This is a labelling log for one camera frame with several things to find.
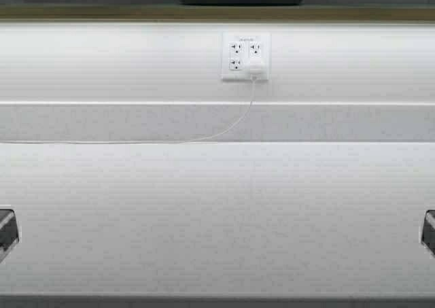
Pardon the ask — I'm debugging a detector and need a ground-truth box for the white plug adapter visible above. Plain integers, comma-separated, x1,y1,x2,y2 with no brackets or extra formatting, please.
247,59,267,81

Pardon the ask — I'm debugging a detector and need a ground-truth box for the white wall outlet plate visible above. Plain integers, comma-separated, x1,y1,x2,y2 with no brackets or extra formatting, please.
222,32,271,81

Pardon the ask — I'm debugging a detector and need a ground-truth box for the thin white cable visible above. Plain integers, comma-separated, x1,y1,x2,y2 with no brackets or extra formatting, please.
0,80,256,145

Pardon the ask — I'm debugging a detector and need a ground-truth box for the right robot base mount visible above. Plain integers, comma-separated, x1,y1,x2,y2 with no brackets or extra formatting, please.
421,210,435,254

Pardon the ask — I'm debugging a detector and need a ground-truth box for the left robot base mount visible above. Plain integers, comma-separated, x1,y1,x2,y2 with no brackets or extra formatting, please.
0,209,20,262

